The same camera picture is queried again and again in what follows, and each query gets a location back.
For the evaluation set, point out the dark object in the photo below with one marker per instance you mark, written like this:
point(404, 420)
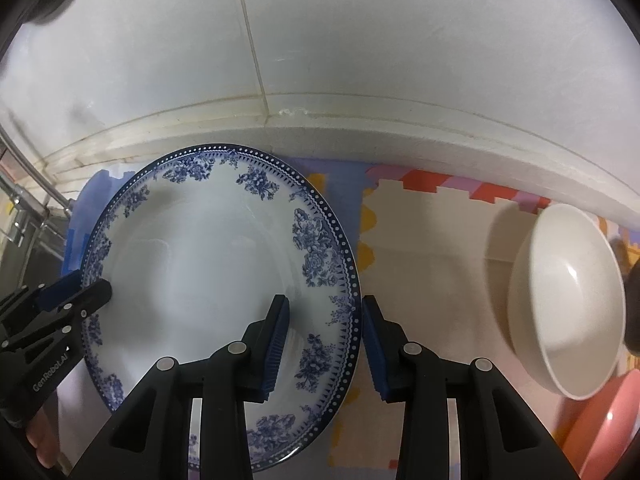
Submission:
point(633, 305)

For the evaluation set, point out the red bowl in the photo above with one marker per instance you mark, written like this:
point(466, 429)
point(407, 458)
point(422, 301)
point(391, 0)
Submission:
point(607, 435)

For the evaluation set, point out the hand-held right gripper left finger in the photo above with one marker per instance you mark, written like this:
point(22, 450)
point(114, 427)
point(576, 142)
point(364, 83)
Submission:
point(279, 350)

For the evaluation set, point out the person's left hand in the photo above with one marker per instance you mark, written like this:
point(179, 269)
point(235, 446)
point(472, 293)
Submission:
point(46, 435)

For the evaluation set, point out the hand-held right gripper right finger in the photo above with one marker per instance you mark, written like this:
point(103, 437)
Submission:
point(375, 355)

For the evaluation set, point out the blue floral white plate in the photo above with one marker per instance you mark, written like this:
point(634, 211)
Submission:
point(200, 260)

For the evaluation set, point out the white bowl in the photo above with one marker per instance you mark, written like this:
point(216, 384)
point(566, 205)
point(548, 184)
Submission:
point(570, 310)

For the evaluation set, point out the metal dish rack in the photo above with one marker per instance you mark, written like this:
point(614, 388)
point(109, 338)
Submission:
point(20, 200)

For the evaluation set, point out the colourful printed mat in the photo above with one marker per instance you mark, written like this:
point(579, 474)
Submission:
point(440, 270)

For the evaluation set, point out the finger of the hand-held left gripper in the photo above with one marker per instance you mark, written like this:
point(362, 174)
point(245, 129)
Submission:
point(90, 300)
point(60, 292)

